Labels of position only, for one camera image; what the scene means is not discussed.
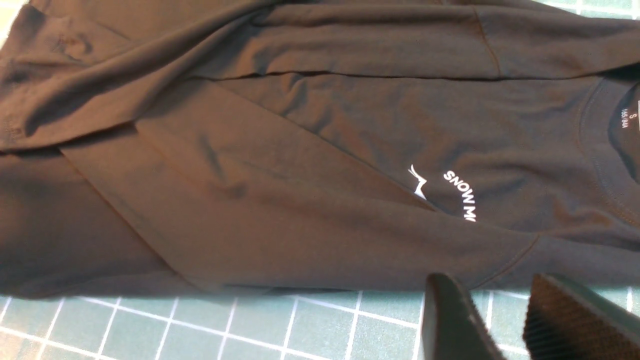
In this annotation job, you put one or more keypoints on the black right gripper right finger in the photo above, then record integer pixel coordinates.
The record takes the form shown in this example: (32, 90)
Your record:
(567, 321)

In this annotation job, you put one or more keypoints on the gray long-sleeved shirt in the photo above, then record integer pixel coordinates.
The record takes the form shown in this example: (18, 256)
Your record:
(300, 140)

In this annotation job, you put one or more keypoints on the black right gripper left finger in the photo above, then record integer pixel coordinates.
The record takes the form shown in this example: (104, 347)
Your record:
(452, 328)

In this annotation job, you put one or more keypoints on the green checkered tablecloth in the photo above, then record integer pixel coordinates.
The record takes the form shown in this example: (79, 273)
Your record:
(200, 325)

